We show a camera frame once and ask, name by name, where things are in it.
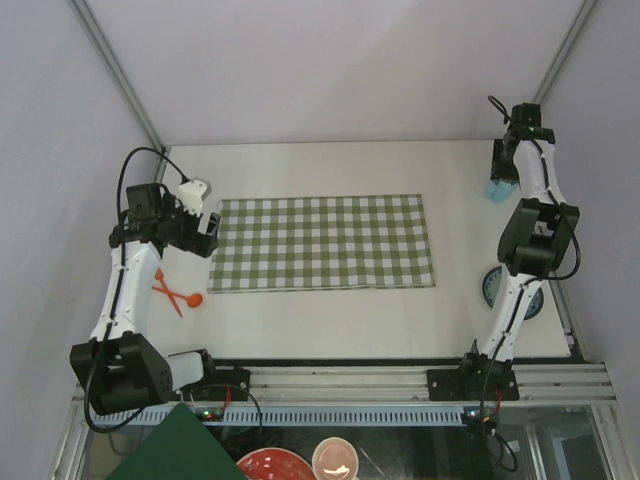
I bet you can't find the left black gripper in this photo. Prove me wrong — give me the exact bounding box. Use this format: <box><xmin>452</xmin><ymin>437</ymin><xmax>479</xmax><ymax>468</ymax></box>
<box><xmin>158</xmin><ymin>194</ymin><xmax>219</xmax><ymax>259</ymax></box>

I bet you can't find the orange plastic fork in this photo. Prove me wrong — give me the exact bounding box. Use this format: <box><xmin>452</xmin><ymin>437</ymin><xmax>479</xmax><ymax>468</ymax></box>
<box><xmin>152</xmin><ymin>268</ymin><xmax>183</xmax><ymax>318</ymax></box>

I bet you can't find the light blue mug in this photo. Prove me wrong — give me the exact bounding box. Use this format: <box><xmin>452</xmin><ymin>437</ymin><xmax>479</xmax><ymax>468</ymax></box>
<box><xmin>485</xmin><ymin>179</ymin><xmax>518</xmax><ymax>203</ymax></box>

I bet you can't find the orange plastic spoon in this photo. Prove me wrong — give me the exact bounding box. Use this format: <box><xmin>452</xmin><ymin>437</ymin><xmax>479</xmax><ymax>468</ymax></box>
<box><xmin>152</xmin><ymin>286</ymin><xmax>203</xmax><ymax>308</ymax></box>

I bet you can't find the green white checkered cloth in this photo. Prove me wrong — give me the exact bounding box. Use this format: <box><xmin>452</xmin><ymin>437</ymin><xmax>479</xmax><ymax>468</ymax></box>
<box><xmin>208</xmin><ymin>194</ymin><xmax>436</xmax><ymax>294</ymax></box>

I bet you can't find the blue patterned plate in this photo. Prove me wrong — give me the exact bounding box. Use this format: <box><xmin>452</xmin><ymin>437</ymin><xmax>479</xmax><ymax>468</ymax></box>
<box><xmin>481</xmin><ymin>266</ymin><xmax>544</xmax><ymax>321</ymax></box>

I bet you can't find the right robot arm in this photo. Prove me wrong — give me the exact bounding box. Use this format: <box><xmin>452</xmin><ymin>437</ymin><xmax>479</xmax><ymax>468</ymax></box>
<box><xmin>459</xmin><ymin>95</ymin><xmax>581</xmax><ymax>400</ymax></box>

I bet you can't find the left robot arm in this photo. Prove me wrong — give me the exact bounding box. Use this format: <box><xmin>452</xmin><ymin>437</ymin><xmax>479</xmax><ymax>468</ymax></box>
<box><xmin>70</xmin><ymin>178</ymin><xmax>220</xmax><ymax>416</ymax></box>

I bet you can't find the green board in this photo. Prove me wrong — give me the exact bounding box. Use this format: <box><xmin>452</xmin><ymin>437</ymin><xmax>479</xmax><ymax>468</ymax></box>
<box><xmin>108</xmin><ymin>404</ymin><xmax>245</xmax><ymax>480</ymax></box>

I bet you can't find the red plate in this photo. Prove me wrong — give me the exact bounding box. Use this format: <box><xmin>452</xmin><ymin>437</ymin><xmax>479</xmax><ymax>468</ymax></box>
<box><xmin>236</xmin><ymin>447</ymin><xmax>316</xmax><ymax>480</ymax></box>

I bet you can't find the pink bowl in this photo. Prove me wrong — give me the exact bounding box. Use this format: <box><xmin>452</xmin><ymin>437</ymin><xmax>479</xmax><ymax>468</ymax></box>
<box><xmin>311</xmin><ymin>437</ymin><xmax>360</xmax><ymax>480</ymax></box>

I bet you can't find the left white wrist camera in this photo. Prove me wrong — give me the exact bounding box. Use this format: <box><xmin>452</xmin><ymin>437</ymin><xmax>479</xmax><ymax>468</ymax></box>
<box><xmin>177</xmin><ymin>178</ymin><xmax>211</xmax><ymax>216</ymax></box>

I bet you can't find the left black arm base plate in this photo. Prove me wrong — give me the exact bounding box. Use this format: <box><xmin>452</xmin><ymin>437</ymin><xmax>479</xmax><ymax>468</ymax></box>
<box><xmin>196</xmin><ymin>367</ymin><xmax>251</xmax><ymax>401</ymax></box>

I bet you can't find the perforated grey cable tray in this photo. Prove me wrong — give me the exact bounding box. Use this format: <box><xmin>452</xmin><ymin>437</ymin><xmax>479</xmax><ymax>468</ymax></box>
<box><xmin>92</xmin><ymin>405</ymin><xmax>476</xmax><ymax>427</ymax></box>

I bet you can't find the aluminium frame rail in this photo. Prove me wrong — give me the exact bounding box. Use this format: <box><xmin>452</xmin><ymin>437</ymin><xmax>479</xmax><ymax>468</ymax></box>
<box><xmin>233</xmin><ymin>364</ymin><xmax>617</xmax><ymax>407</ymax></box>

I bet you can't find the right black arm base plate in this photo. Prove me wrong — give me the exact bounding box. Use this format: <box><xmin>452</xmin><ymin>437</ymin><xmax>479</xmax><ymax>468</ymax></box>
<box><xmin>426</xmin><ymin>368</ymin><xmax>520</xmax><ymax>401</ymax></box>

